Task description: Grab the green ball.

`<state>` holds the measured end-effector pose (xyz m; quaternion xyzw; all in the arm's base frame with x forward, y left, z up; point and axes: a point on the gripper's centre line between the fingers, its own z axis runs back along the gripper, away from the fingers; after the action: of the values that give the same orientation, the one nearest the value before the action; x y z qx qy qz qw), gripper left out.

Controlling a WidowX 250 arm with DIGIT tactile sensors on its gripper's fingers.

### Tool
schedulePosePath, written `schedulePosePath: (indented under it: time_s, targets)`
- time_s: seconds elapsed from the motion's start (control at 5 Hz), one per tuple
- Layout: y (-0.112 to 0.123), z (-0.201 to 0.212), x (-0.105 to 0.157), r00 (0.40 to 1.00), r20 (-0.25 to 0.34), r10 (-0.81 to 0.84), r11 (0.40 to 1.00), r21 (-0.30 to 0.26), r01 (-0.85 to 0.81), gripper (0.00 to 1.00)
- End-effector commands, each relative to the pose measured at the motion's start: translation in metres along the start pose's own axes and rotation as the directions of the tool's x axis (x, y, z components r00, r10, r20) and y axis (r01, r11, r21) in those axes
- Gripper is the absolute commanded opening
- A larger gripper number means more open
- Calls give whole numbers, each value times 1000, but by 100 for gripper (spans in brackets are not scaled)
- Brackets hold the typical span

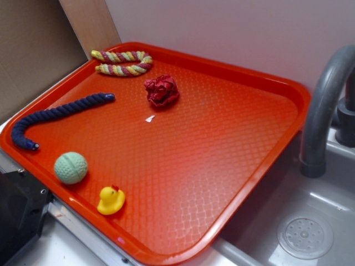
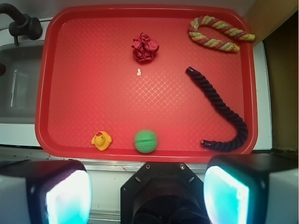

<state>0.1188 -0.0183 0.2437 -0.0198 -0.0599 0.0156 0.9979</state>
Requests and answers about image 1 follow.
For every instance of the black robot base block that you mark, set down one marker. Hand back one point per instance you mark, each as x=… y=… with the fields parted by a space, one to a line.
x=24 y=205

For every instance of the crumpled red paper ball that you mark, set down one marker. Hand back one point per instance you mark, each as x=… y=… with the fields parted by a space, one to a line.
x=161 y=90

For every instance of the green textured ball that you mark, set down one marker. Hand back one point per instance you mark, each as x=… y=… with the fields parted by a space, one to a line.
x=71 y=168

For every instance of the orange plastic tray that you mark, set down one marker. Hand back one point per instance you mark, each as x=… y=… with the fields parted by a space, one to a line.
x=184 y=174

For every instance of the small white paper scrap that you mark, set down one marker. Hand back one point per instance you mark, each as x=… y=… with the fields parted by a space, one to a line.
x=150 y=119

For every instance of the yellow rubber duck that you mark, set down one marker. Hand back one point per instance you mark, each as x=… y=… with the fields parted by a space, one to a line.
x=112 y=199

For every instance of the grey toy faucet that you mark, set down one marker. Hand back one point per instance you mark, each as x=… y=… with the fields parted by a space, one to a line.
x=330 y=89

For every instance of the light wooden board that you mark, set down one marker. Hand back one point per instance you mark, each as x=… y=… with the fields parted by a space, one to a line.
x=92 y=24

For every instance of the grey plastic sink basin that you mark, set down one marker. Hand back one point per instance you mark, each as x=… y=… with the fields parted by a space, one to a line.
x=290 y=219

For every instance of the brown cardboard panel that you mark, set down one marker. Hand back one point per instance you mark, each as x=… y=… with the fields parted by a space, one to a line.
x=38 y=49

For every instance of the multicolour twisted rope toy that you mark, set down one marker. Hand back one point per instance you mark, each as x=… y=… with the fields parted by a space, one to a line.
x=124 y=64

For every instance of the navy blue rope toy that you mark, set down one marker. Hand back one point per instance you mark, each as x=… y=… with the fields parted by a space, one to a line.
x=18 y=131

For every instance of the dark faucet handle knob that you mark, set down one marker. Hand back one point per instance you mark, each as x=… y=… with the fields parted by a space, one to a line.
x=345 y=112

